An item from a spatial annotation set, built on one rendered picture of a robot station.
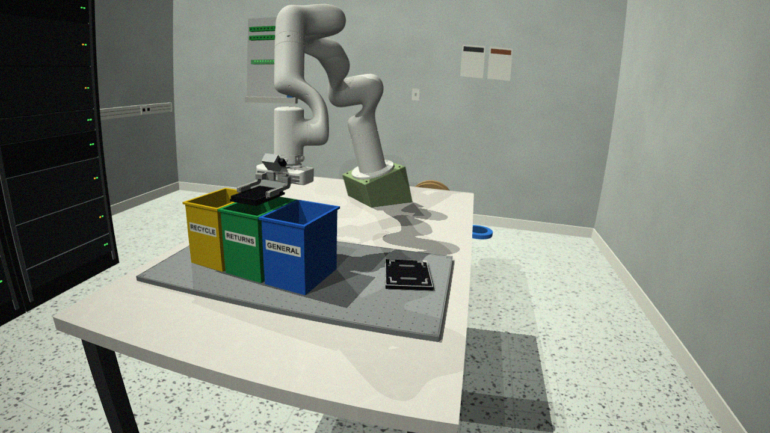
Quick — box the blue open-top bin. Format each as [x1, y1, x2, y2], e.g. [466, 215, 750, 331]
[259, 200, 340, 295]

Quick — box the green returns bin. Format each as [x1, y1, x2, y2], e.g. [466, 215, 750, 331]
[218, 197, 297, 283]

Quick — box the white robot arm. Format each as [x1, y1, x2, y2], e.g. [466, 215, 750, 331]
[261, 4, 394, 179]

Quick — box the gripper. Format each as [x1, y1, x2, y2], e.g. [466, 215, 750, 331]
[237, 163, 314, 199]

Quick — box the yellow recycle bin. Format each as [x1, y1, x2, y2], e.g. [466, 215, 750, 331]
[182, 188, 238, 272]

